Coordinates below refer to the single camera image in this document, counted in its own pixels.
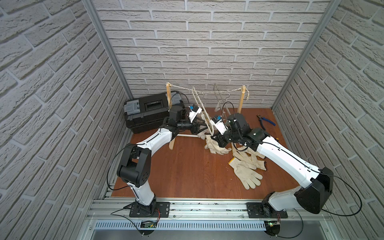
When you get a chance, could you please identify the blue handled pliers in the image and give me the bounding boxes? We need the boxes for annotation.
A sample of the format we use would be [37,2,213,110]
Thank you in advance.
[257,115,276,131]

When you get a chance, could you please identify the grey clip hanger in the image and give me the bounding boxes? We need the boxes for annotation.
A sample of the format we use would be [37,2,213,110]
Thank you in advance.
[213,83,235,119]

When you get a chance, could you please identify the white glove yellow cuff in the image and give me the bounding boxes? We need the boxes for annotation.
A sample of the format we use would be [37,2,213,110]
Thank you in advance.
[205,135,232,155]

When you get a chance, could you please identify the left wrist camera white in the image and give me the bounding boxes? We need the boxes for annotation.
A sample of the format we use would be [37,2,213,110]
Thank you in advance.
[188,104,202,123]

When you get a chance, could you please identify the cream glove dark cuff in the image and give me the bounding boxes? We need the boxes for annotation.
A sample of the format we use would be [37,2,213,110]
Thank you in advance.
[197,129,211,140]

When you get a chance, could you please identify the black plastic toolbox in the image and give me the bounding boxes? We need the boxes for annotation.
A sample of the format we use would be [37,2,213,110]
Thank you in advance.
[124,93,169,134]

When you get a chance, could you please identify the wooden drying rack frame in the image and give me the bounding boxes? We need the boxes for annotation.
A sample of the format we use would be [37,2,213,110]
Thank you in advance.
[166,82,250,136]

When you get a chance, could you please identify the aluminium rail base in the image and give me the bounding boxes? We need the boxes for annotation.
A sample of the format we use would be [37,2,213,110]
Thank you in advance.
[77,197,342,240]

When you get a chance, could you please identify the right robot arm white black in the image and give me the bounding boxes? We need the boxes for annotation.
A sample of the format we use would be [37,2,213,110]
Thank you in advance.
[210,113,334,217]

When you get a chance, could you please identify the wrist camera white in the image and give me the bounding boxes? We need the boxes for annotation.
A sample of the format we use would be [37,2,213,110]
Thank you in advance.
[188,104,202,123]
[210,115,228,135]

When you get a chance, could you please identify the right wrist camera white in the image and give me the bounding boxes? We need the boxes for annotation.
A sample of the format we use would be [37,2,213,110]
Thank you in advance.
[210,115,228,135]

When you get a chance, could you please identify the white clip hanger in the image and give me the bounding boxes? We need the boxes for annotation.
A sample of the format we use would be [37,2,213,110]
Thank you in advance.
[191,87,214,136]

